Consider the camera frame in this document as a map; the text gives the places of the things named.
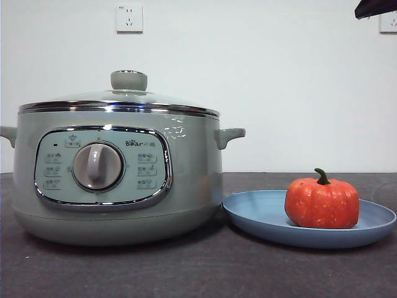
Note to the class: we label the glass lid with green knob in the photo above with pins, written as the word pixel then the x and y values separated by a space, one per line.
pixel 128 81

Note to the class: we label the small orange pumpkin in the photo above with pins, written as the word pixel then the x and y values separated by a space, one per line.
pixel 322 201

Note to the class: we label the pale green electric steamer pot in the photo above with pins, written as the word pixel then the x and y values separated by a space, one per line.
pixel 195 186

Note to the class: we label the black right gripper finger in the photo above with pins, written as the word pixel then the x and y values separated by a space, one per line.
pixel 376 7

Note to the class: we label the blue round plate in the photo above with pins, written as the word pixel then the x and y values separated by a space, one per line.
pixel 257 214

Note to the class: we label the white wall socket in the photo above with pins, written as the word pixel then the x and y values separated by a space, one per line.
pixel 129 18
pixel 389 26

